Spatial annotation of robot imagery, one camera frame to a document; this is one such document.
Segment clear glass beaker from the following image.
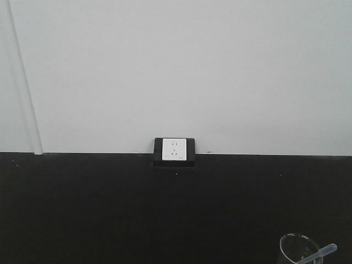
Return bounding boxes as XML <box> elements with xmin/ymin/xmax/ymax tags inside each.
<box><xmin>276</xmin><ymin>233</ymin><xmax>320</xmax><ymax>264</ymax></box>

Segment clear plastic pipette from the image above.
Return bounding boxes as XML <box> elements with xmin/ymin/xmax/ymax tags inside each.
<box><xmin>298</xmin><ymin>244</ymin><xmax>338</xmax><ymax>264</ymax></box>

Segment black socket housing box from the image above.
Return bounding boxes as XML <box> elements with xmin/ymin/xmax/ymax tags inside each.
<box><xmin>153</xmin><ymin>137</ymin><xmax>196</xmax><ymax>168</ymax></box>

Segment white wall power socket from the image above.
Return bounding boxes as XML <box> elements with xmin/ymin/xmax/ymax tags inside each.
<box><xmin>162</xmin><ymin>138</ymin><xmax>187</xmax><ymax>161</ymax></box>

